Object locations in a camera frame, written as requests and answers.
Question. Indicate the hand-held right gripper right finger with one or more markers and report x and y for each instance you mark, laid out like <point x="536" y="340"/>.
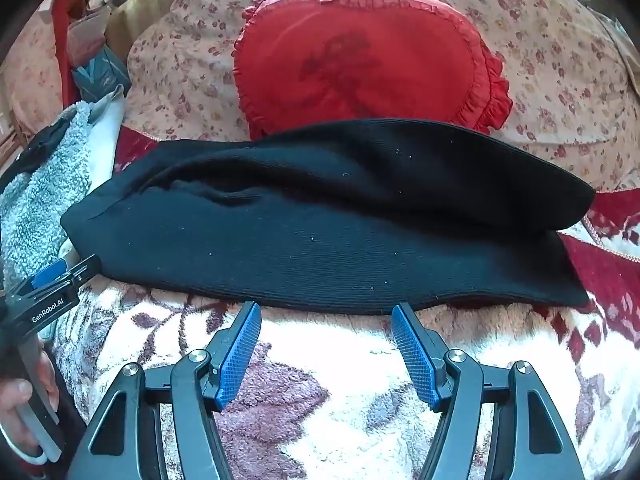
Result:
<point x="414" y="360"/>

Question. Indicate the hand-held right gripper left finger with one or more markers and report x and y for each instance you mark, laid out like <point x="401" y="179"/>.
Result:
<point x="240" y="360"/>

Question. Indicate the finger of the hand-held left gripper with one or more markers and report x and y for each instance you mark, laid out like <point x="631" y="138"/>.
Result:
<point x="50" y="272"/>
<point x="75" y="276"/>

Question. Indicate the black pants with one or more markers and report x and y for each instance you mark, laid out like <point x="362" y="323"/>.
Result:
<point x="325" y="220"/>

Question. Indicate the person's left hand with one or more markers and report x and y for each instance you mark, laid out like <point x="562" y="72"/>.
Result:
<point x="15" y="395"/>

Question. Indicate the grey fluffy cloth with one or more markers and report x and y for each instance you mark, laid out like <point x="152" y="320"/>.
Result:
<point x="35" y="210"/>

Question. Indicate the red and white floral blanket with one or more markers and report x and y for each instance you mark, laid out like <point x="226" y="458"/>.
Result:
<point x="350" y="410"/>

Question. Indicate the black folded cloth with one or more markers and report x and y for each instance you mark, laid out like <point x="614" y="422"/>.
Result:
<point x="37" y="152"/>

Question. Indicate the white cloth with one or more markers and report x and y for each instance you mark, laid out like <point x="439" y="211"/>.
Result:
<point x="102" y="145"/>

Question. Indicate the wooden chair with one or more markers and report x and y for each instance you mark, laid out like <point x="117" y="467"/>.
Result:
<point x="12" y="132"/>

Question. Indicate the teal plastic bag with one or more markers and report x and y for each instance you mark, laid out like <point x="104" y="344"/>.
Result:
<point x="100" y="75"/>

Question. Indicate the pink floral cushion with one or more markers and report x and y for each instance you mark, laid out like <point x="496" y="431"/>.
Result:
<point x="30" y="70"/>

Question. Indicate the red hanging cloth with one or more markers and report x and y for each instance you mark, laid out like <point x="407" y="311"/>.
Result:
<point x="62" y="35"/>

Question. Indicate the red trimmed cushion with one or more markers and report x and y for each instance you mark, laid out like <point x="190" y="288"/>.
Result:
<point x="620" y="207"/>

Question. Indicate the red heart-shaped frilled pillow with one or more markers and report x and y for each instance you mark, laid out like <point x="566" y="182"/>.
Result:
<point x="370" y="60"/>

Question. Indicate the beige floral quilt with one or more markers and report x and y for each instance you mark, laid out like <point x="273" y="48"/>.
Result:
<point x="550" y="60"/>

